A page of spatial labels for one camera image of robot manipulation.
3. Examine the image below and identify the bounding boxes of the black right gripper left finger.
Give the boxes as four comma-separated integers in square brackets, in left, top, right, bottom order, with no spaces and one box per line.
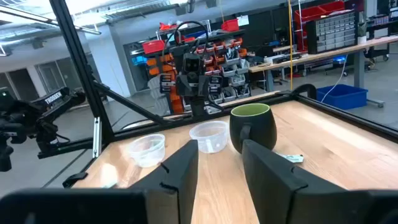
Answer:
[129,139,200,224]

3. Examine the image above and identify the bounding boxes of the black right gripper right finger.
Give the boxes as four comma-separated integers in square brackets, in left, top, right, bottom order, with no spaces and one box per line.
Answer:
[241,139,368,224]

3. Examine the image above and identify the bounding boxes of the rack of orange grey bins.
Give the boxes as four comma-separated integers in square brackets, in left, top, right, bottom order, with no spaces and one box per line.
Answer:
[124,29,252,114]

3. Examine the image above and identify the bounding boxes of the clear plastic cup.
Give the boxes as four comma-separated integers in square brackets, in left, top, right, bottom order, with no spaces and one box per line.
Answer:
[126,133,166,169]

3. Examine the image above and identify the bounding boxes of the clear plastic bowl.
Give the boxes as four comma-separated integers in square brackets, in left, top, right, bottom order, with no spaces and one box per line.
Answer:
[188,120,230,154]

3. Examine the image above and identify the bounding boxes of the red storage bin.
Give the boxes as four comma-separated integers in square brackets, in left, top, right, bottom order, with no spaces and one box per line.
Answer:
[221,18,240,32]
[318,0,346,14]
[142,39,165,55]
[294,6,327,24]

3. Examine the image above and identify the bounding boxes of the green mug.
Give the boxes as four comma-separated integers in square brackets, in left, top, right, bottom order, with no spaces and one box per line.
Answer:
[229,103,278,155]

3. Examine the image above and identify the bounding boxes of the black table clamp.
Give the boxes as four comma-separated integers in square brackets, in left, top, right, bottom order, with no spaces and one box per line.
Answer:
[62,172,89,189]

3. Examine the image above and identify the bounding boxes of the large blue plastic bin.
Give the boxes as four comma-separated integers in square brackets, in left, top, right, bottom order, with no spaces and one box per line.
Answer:
[316,83,369,111]

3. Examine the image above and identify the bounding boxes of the long wooden workbench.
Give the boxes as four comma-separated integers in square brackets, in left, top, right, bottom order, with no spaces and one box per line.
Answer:
[248,35,398,108]

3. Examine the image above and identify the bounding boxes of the grey small-parts drawer cabinet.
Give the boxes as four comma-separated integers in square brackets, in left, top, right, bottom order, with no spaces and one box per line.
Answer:
[306,10,359,54]

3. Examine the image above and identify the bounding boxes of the small plant in white pot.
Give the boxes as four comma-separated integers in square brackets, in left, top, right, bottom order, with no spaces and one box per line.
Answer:
[357,21,368,44]

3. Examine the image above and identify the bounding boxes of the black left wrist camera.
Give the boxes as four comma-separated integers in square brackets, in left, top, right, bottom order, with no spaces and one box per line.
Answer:
[182,53,203,74]

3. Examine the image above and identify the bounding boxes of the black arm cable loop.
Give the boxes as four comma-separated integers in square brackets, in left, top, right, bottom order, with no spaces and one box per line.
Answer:
[161,20,210,60]

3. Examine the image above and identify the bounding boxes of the silver frame bracket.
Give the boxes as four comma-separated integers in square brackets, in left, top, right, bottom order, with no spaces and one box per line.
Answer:
[92,116,102,158]

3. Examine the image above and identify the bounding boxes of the black aluminium table frame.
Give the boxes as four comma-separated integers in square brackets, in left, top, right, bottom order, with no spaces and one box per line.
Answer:
[37,0,398,189]

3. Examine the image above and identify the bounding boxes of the white cable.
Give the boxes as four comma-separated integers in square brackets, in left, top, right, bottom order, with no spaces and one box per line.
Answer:
[320,55,348,103]

